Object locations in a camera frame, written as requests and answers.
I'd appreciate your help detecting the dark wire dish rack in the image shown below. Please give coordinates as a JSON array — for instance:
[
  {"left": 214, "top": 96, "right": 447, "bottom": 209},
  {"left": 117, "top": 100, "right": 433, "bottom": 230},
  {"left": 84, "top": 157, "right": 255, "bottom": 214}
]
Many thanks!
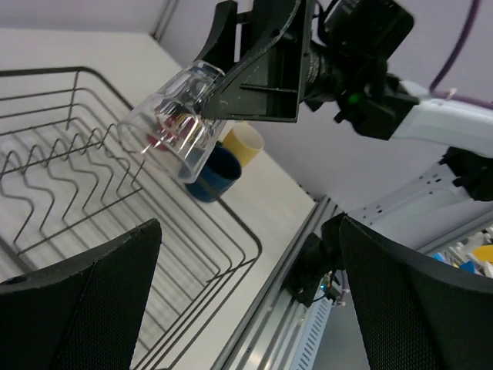
[{"left": 1, "top": 66, "right": 263, "bottom": 369}]

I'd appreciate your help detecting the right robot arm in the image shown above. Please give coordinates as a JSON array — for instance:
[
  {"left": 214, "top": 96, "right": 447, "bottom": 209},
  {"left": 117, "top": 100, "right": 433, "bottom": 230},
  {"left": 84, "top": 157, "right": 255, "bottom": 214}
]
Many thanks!
[{"left": 198, "top": 1, "right": 492, "bottom": 236}]

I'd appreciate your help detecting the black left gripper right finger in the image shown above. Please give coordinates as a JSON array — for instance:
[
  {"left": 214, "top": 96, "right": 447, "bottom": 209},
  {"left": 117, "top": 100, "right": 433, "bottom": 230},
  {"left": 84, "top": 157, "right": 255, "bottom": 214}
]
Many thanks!
[{"left": 340, "top": 217, "right": 492, "bottom": 369}]

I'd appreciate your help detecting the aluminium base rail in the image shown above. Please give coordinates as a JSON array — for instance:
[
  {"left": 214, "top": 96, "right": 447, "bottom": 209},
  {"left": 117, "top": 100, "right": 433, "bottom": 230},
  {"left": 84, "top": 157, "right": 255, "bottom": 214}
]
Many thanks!
[{"left": 212, "top": 196, "right": 341, "bottom": 369}]

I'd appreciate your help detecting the aluminium frame post right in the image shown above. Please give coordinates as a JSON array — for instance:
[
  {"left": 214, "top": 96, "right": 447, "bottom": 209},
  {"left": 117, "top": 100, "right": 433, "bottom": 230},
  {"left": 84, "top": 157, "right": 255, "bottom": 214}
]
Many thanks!
[{"left": 149, "top": 0, "right": 179, "bottom": 42}]

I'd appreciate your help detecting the clear glass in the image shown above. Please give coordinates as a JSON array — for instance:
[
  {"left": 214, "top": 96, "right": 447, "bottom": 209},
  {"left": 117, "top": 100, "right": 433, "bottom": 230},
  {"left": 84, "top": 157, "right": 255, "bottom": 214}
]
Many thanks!
[{"left": 116, "top": 60, "right": 226, "bottom": 183}]

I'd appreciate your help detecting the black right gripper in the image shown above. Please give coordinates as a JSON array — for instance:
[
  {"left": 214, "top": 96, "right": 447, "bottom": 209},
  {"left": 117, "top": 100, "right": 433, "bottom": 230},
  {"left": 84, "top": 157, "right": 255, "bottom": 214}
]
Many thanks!
[{"left": 200, "top": 1, "right": 370, "bottom": 123}]

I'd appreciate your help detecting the white slotted cable duct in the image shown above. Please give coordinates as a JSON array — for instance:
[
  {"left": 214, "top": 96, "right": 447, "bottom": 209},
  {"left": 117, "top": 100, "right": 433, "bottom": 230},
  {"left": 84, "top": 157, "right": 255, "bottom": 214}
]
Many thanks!
[{"left": 265, "top": 296, "right": 336, "bottom": 370}]

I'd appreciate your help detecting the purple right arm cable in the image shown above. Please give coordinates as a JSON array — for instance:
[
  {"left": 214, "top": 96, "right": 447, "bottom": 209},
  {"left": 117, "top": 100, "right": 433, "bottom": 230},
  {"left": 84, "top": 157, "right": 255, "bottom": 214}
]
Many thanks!
[{"left": 429, "top": 0, "right": 493, "bottom": 107}]

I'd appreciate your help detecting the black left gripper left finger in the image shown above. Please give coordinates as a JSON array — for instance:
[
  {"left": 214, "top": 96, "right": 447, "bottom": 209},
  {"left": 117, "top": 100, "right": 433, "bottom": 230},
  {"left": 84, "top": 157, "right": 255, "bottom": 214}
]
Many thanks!
[{"left": 1, "top": 219, "right": 162, "bottom": 369}]

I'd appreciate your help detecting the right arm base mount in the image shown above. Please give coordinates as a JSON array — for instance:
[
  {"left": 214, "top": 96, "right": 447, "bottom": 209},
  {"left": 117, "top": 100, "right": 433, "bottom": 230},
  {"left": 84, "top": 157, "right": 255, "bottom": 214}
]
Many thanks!
[{"left": 283, "top": 213, "right": 347, "bottom": 308}]

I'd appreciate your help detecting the pale yellow mug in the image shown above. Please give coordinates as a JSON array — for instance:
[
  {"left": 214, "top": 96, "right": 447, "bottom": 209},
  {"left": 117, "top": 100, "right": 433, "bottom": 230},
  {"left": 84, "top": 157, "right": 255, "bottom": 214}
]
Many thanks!
[{"left": 222, "top": 122, "right": 265, "bottom": 167}]

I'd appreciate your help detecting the red mug black handle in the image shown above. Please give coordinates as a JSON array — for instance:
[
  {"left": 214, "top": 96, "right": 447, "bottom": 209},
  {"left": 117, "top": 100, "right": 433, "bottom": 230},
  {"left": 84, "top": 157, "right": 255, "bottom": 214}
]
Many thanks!
[{"left": 146, "top": 113, "right": 187, "bottom": 152}]

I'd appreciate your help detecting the blue mug dark handle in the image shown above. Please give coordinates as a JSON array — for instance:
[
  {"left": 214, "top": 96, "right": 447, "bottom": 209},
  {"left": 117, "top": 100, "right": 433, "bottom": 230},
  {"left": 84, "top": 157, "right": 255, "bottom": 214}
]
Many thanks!
[{"left": 185, "top": 142, "right": 242, "bottom": 203}]

